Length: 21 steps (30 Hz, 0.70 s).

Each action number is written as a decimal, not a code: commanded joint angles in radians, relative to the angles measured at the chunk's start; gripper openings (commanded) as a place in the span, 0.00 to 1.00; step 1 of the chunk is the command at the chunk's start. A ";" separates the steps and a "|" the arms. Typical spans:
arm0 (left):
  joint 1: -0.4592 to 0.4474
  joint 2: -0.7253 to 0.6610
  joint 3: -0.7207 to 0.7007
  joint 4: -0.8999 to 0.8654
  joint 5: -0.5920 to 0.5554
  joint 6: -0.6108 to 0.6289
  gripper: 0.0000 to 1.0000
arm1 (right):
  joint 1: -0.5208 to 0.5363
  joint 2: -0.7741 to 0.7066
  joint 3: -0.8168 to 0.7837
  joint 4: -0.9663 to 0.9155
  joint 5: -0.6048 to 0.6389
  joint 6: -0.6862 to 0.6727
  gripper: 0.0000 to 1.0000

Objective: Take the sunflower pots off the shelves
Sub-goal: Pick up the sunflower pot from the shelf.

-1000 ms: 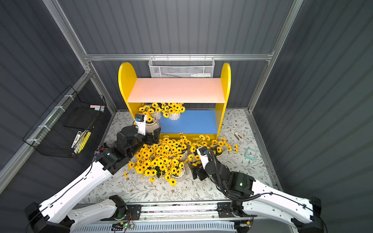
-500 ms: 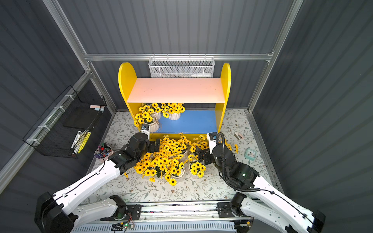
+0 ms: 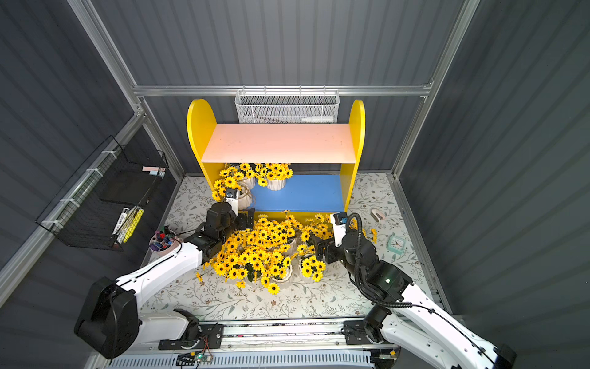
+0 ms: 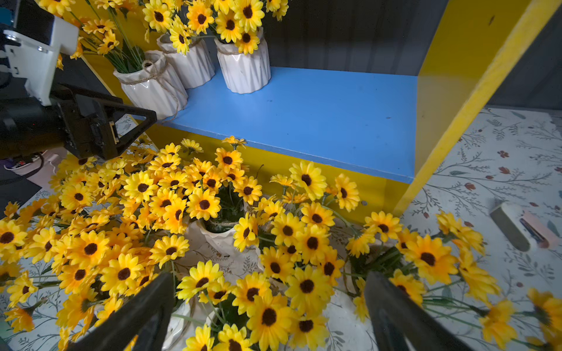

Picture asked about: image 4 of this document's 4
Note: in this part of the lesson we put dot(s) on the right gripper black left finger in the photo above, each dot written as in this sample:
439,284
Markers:
145,318

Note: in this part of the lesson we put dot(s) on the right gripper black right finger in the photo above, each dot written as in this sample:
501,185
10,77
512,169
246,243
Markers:
399,323

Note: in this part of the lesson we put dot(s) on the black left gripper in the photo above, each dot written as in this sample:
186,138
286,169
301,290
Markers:
107,132

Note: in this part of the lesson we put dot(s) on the sunflower pot top shelf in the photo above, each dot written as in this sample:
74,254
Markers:
444,274

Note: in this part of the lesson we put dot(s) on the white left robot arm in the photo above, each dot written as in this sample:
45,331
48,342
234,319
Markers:
27,127

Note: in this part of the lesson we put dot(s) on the yellow wooden shelf unit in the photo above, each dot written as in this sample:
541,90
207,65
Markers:
383,89

